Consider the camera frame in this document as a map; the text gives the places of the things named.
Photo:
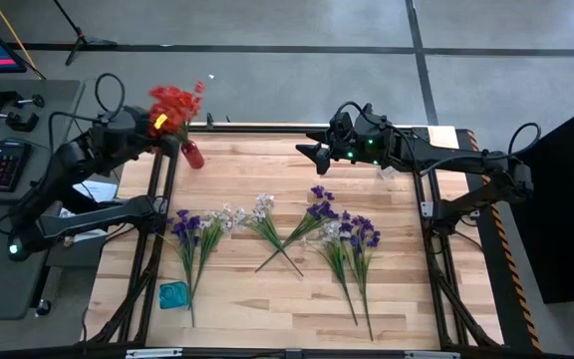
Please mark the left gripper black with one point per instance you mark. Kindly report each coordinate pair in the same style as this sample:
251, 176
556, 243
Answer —
140, 132

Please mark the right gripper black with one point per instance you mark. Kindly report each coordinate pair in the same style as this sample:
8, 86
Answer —
367, 139

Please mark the red artificial flower stem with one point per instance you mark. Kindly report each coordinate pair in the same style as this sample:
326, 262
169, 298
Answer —
162, 100
200, 89
182, 107

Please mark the purple artificial flower stem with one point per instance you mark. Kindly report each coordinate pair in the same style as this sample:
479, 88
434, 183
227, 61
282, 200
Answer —
362, 234
185, 229
319, 209

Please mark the clear crystal glass vase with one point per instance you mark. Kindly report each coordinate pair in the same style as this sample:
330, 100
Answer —
386, 173

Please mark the white artificial flower stem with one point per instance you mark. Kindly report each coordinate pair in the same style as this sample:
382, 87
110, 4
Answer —
264, 202
209, 239
337, 251

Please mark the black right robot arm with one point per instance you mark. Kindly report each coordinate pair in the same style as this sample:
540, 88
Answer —
456, 157

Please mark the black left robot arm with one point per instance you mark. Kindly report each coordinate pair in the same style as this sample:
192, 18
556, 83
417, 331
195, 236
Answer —
68, 164

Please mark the red glass bottle vase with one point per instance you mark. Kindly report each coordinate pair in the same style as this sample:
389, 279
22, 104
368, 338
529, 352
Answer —
193, 157

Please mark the teal glass vase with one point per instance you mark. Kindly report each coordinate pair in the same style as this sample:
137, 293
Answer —
173, 295

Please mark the yellow tape tag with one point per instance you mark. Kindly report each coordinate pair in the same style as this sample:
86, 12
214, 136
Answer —
160, 121

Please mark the white paper sheet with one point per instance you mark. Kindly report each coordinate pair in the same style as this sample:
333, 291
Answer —
95, 192
87, 235

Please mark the grey computer desk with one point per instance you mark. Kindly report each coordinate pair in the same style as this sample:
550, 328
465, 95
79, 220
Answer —
63, 97

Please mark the black tripod stand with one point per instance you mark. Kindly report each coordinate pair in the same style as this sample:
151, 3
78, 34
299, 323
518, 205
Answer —
82, 39

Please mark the black C-clamp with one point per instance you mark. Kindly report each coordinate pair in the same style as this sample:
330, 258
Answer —
20, 122
5, 97

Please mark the black knob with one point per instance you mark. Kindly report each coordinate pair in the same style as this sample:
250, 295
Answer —
43, 308

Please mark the black cabinet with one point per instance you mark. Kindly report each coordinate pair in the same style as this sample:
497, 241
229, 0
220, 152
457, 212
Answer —
566, 224

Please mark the black frame clamp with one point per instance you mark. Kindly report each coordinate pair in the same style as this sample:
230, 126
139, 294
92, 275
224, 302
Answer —
209, 120

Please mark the silver metal bracket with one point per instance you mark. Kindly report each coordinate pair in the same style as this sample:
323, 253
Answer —
431, 355
153, 353

